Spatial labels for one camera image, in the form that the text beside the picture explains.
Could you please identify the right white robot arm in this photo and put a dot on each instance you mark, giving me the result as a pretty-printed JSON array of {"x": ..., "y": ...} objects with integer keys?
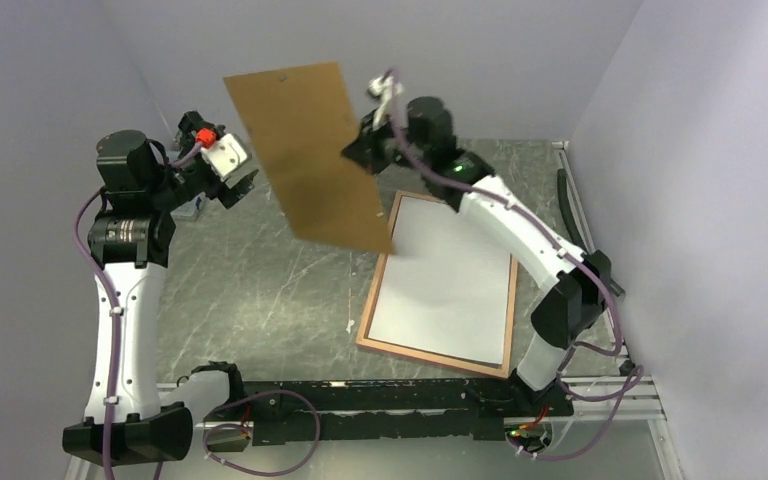
[{"x": 574, "y": 282}]

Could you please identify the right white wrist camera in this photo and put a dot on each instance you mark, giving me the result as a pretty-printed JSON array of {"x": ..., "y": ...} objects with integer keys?
[{"x": 385, "y": 90}]

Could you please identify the landscape photo print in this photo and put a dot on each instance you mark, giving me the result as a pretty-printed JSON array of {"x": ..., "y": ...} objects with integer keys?
[{"x": 444, "y": 291}]

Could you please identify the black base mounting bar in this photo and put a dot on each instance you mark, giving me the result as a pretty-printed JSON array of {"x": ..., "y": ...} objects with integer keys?
[{"x": 408, "y": 426}]

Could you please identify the aluminium rail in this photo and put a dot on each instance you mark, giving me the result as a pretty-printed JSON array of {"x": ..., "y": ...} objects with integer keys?
[{"x": 622, "y": 397}]

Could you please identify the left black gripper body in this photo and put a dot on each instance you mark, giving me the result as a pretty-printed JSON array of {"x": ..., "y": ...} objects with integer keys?
[{"x": 193, "y": 178}]

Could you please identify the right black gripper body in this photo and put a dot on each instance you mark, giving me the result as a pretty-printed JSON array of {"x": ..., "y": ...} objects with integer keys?
[{"x": 383, "y": 147}]

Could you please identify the brown frame backing board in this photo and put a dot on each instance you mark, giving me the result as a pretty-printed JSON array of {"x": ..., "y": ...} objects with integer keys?
[{"x": 298, "y": 121}]

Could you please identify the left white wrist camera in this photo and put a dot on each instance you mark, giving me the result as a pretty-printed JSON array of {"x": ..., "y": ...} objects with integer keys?
[{"x": 223, "y": 153}]

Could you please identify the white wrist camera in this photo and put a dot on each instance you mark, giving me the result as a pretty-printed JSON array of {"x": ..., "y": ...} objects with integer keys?
[
  {"x": 385, "y": 90},
  {"x": 223, "y": 153}
]

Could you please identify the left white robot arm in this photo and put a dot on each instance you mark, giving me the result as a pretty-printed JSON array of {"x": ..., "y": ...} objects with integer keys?
[{"x": 126, "y": 421}]

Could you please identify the clear plastic organizer box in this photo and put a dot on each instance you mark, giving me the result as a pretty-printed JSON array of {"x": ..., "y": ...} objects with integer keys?
[{"x": 189, "y": 211}]

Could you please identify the wooden picture frame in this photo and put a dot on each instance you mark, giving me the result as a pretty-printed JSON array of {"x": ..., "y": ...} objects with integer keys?
[{"x": 371, "y": 311}]

